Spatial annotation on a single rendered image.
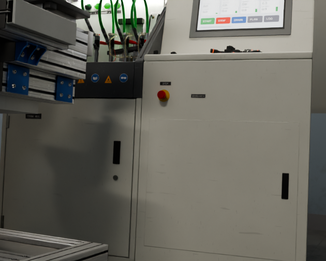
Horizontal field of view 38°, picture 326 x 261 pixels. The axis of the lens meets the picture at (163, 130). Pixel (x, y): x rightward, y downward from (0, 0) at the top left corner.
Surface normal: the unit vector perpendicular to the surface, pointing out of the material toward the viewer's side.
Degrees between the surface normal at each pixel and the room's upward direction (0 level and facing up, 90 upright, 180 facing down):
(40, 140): 90
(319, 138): 90
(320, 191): 90
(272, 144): 90
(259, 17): 76
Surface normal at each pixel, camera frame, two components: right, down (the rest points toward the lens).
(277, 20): -0.28, -0.29
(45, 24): 0.90, 0.02
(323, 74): -0.44, -0.05
